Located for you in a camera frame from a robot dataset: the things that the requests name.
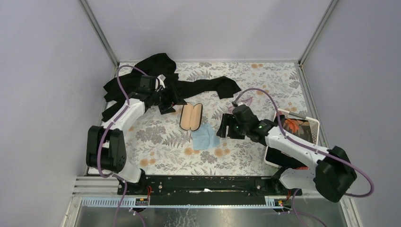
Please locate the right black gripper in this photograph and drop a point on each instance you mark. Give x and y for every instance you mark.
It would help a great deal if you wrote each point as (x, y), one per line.
(228, 119)

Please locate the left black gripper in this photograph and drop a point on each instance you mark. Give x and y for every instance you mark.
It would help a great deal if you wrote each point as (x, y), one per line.
(175, 98)

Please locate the light blue cleaning cloth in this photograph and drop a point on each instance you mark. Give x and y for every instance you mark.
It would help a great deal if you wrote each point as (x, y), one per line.
(205, 137)

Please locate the black glasses case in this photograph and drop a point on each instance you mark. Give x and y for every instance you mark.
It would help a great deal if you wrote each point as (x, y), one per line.
(191, 117)

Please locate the pink transparent sunglasses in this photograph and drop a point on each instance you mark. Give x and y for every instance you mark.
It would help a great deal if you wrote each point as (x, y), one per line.
(247, 102)

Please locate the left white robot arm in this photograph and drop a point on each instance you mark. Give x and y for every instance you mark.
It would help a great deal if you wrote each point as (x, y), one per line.
(106, 148)

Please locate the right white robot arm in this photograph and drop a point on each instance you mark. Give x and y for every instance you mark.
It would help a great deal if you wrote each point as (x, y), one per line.
(329, 170)

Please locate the black cloth garment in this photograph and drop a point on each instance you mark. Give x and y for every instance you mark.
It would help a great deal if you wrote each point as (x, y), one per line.
(118, 89)

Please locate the floral patterned table mat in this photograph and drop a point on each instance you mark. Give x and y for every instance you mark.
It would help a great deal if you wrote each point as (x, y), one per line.
(158, 145)

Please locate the white plastic basket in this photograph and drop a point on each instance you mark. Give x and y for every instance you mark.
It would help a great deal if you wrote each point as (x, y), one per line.
(304, 127)

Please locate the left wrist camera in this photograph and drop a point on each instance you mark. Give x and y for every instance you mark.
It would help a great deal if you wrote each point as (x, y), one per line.
(160, 82)

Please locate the grey slotted cable duct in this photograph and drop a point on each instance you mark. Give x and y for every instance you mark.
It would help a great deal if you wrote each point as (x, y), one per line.
(142, 202)

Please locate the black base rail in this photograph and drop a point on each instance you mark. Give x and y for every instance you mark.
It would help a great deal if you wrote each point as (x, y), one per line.
(206, 190)

